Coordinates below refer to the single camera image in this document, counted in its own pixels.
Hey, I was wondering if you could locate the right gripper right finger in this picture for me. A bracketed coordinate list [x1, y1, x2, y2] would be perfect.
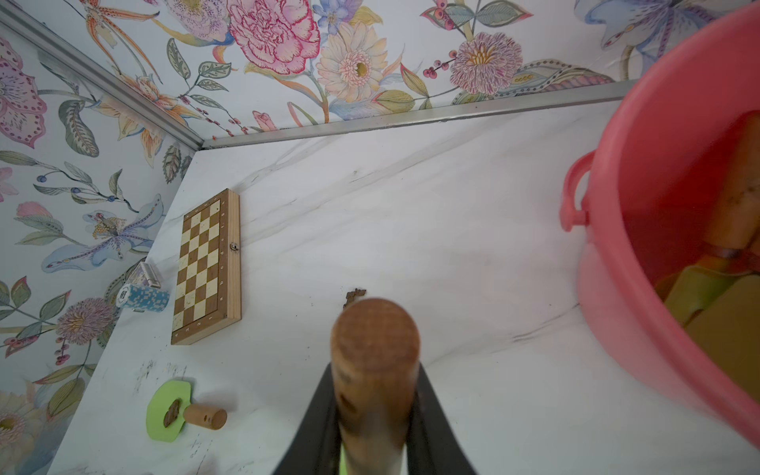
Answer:
[406, 365, 476, 475]

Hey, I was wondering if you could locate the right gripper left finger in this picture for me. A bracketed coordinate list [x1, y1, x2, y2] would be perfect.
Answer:
[273, 364, 342, 475]

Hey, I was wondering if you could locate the green trowel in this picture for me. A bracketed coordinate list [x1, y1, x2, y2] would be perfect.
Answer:
[331, 298, 421, 474]
[146, 380, 228, 443]
[664, 112, 759, 326]

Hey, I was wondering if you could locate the yellow trowel wooden handle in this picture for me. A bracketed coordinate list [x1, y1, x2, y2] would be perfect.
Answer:
[686, 274, 759, 402]

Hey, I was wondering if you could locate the pink plastic bucket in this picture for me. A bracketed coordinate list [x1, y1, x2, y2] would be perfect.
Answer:
[560, 4, 759, 445]

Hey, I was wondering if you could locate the soil clump near bucket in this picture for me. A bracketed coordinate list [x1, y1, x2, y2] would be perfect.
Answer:
[344, 288, 366, 309]

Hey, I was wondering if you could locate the wooden chessboard box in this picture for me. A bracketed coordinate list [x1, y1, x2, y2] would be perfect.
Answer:
[170, 189, 243, 346]

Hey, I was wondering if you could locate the small blue patterned cup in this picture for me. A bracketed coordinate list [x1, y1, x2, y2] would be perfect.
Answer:
[116, 283, 170, 313]

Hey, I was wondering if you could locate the small card box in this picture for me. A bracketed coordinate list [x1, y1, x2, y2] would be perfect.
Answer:
[137, 260, 162, 289]

